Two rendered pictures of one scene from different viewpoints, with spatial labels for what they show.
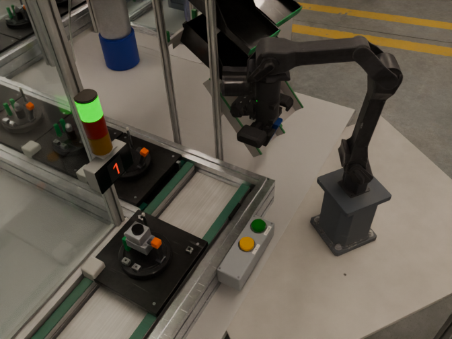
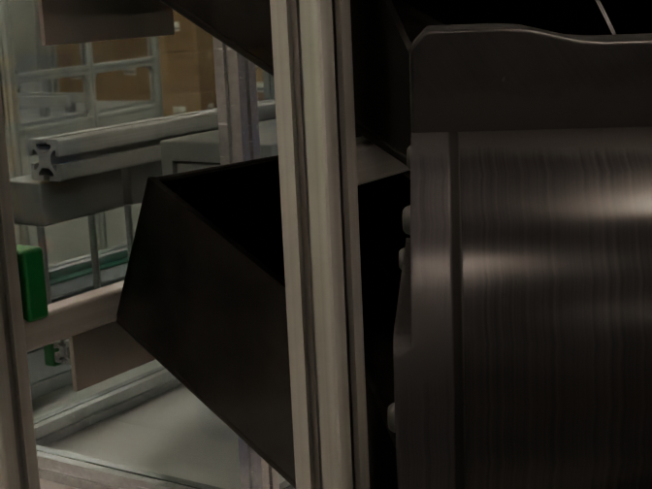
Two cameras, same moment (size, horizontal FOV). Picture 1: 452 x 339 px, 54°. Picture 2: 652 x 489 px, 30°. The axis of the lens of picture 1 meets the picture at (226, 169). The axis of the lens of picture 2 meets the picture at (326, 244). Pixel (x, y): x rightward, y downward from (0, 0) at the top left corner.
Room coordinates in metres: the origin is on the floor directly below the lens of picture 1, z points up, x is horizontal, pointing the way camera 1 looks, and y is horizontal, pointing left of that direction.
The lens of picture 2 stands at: (0.67, 0.00, 1.44)
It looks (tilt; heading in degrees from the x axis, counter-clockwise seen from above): 12 degrees down; 2
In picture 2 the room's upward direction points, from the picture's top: 3 degrees counter-clockwise
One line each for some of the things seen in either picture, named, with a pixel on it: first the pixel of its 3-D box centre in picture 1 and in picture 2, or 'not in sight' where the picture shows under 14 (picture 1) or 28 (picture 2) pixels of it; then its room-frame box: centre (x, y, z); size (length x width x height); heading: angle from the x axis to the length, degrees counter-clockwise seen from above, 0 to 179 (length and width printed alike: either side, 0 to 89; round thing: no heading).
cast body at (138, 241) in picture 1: (136, 235); not in sight; (0.67, 0.23, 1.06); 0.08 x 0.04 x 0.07; 59
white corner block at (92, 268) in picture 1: (93, 268); not in sight; (0.63, 0.36, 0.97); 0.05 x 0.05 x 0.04; 58
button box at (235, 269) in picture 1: (246, 251); not in sight; (0.69, -0.05, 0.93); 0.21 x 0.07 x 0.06; 148
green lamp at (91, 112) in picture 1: (89, 106); not in sight; (0.78, 0.29, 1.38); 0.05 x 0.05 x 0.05
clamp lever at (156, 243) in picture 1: (155, 248); not in sight; (0.64, 0.19, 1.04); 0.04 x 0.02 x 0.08; 58
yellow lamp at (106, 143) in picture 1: (99, 140); not in sight; (0.78, 0.29, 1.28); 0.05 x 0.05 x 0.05
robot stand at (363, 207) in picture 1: (348, 209); not in sight; (0.80, -0.35, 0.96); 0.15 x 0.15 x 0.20; 22
